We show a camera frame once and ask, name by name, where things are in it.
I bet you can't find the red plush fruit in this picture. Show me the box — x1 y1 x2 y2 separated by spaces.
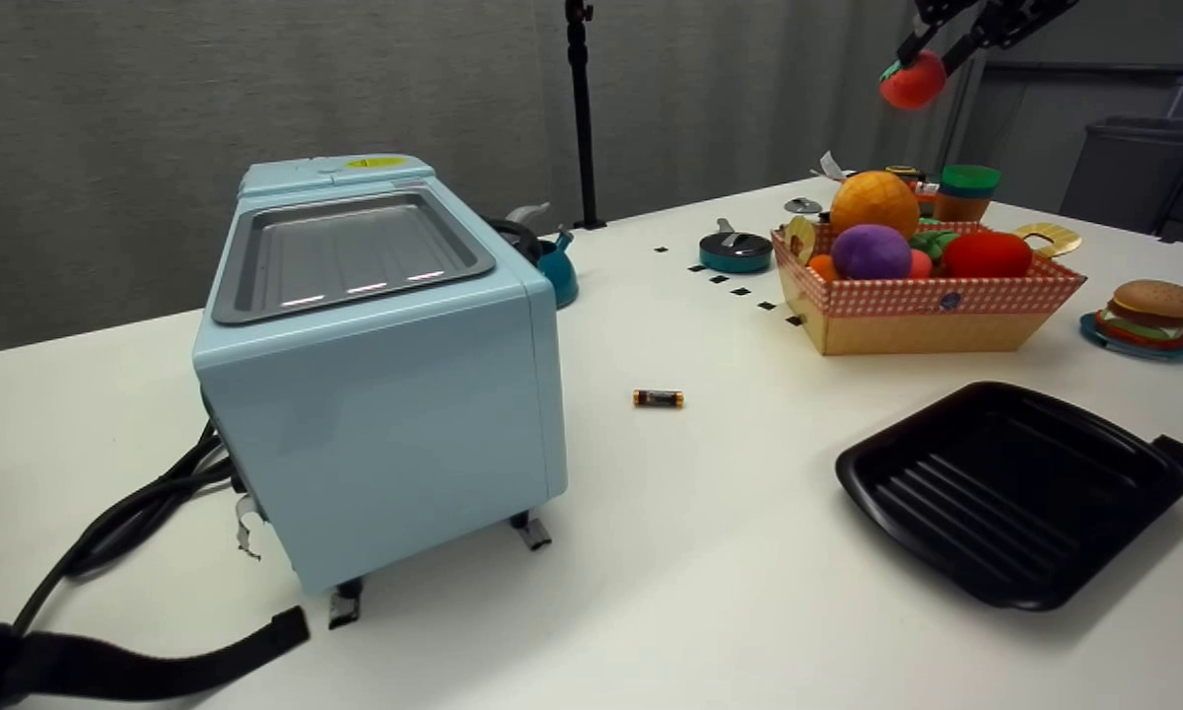
940 230 1036 281

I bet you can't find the black fabric strap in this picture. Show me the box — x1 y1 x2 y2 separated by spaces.
0 604 314 710

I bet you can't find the small dark toy pan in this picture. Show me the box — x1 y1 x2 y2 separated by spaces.
694 215 778 274

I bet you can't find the black power cable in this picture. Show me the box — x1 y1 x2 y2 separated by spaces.
11 416 245 633

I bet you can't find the toy burger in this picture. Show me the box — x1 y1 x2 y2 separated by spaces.
1098 274 1183 353

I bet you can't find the yellow toy slice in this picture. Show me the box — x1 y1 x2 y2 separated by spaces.
781 212 826 262

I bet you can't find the thin black stand pole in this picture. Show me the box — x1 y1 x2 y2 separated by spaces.
559 0 609 232

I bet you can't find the teal toy plate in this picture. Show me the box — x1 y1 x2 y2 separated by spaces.
1078 307 1183 365

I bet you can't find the teal toy kettle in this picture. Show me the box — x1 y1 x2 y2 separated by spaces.
490 198 585 311

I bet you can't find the purple plush fruit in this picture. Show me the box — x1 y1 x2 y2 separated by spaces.
828 222 915 283

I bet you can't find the green plush vegetable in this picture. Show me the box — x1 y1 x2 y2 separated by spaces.
910 226 964 258

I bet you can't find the black ridged grill tray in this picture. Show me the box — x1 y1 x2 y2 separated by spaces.
831 378 1183 615

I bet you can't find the red checkered cardboard box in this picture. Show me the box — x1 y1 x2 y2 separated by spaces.
769 212 1090 357

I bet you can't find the dark storage bin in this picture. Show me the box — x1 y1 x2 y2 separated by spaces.
1060 114 1183 247

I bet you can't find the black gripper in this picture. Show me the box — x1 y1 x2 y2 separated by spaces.
893 0 1082 74

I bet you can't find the pale yellow toy plate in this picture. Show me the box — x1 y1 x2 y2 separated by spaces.
1010 215 1085 258

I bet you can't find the orange cup with green lid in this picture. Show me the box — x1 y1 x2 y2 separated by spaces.
931 161 1007 226

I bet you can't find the orange round plush fruit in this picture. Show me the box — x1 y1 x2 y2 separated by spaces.
828 168 924 245

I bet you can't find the orange plushie with green leaf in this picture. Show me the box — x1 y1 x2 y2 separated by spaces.
877 49 954 114

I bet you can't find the light blue toaster oven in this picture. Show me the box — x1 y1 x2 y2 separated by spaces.
189 151 571 631

